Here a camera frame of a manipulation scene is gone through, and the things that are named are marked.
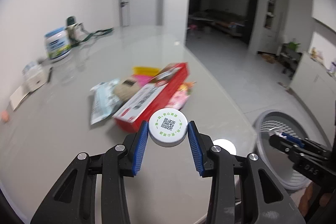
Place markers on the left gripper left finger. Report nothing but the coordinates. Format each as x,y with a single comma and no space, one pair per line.
72,197

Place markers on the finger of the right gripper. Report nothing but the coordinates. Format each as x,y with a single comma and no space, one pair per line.
291,140
276,142

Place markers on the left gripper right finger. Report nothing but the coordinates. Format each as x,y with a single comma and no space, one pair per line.
263,198

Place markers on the red rectangular cardboard box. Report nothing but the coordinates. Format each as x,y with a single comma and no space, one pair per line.
151,97

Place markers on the white round QR lid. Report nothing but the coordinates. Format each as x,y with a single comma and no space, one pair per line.
168,127

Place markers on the yellow square plastic lid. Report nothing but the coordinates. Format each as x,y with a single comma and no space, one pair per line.
146,71

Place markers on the grey perforated laundry basket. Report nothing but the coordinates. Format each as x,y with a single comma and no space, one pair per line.
275,122

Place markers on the white cabinet row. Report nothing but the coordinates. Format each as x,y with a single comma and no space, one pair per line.
315,88

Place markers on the green handbag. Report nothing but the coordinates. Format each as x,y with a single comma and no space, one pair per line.
292,46

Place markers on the pale blue snack wrapper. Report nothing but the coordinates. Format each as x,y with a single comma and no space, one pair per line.
105,102

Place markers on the pink snack packet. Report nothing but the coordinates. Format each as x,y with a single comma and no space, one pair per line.
181,96

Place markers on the small orange ball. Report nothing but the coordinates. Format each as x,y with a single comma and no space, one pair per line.
5,116

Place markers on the cream fluffy pouch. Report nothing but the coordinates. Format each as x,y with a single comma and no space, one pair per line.
127,88

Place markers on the black pen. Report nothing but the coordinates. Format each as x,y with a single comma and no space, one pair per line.
50,75

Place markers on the white milk powder can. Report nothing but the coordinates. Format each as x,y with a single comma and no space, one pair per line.
57,44

